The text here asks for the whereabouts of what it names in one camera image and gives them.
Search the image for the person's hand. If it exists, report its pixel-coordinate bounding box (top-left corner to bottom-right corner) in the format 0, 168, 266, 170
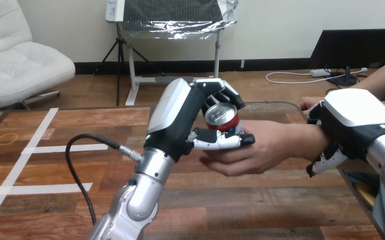
300, 96, 327, 116
199, 119, 308, 177

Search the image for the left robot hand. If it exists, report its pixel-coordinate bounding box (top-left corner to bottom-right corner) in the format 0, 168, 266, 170
145, 78, 256, 163

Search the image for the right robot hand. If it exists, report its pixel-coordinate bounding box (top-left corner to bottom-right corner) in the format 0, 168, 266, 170
306, 88, 385, 178

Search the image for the red and white drink can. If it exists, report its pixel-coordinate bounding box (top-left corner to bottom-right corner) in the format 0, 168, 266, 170
204, 102, 242, 135

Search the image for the person's forearm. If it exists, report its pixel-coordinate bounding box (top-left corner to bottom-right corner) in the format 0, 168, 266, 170
350, 56, 385, 102
300, 127, 333, 163

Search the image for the white power strip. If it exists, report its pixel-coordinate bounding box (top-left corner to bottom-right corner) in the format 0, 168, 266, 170
310, 68, 332, 78

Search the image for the white desk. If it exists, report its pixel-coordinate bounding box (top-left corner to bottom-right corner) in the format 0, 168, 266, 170
104, 0, 224, 107

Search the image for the dark screen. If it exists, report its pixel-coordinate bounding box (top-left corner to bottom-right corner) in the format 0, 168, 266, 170
309, 28, 385, 88

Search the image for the black tripod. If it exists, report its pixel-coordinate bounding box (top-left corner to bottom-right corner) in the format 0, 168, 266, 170
94, 22, 152, 107

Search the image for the foil sheet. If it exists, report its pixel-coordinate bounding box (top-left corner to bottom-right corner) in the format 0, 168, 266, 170
117, 0, 239, 41

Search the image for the white cushioned chair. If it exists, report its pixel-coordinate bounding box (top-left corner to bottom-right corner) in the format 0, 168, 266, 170
0, 0, 77, 111

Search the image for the tangle of cables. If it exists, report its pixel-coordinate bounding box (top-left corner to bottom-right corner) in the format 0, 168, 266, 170
265, 67, 369, 97

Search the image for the black cable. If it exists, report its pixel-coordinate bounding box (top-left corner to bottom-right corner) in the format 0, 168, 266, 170
64, 133, 144, 226

